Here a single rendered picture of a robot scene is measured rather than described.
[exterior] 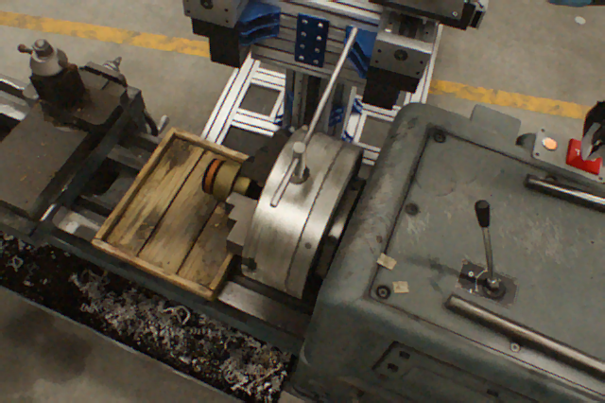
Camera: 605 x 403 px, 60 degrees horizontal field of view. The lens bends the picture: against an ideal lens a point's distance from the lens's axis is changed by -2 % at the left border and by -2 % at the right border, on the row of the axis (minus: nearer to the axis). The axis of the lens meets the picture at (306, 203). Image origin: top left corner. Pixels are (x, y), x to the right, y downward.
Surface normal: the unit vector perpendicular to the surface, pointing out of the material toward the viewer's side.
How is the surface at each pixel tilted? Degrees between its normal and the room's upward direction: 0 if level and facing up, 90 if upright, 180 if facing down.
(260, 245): 59
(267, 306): 0
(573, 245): 0
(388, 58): 90
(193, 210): 0
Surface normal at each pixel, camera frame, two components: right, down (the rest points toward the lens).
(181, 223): 0.07, -0.49
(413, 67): -0.29, 0.82
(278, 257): -0.30, 0.46
